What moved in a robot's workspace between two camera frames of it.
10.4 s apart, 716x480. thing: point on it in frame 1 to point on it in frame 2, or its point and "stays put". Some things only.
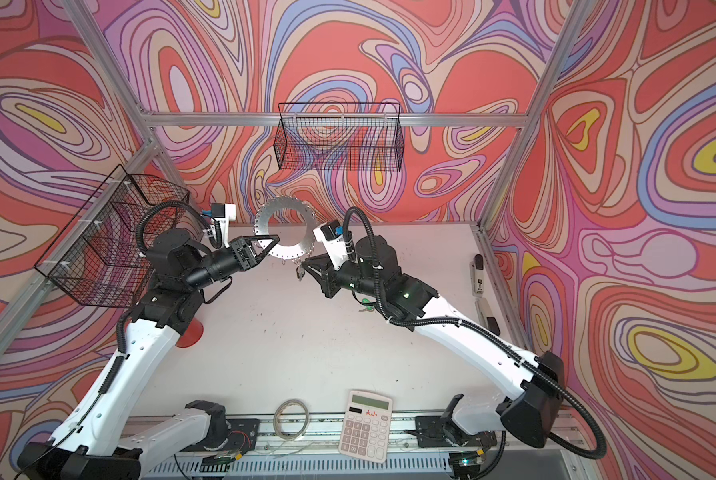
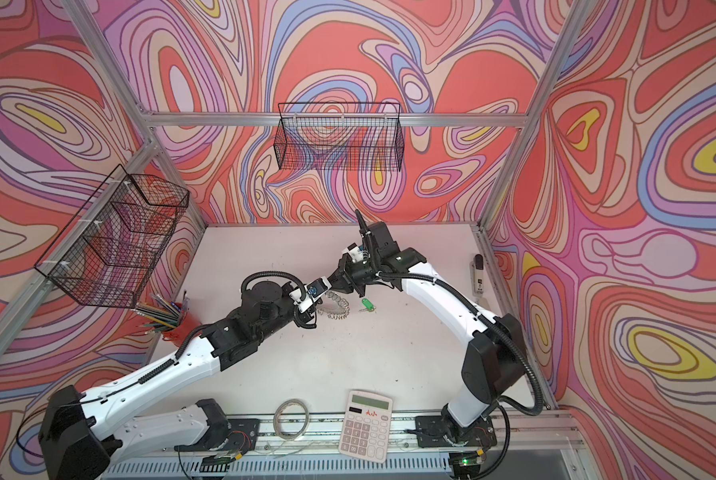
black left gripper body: x=223 y=265 to x=304 y=319
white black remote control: x=478 y=275 stays put
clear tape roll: x=278 y=408 stays put
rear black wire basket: x=340 y=136 stays put
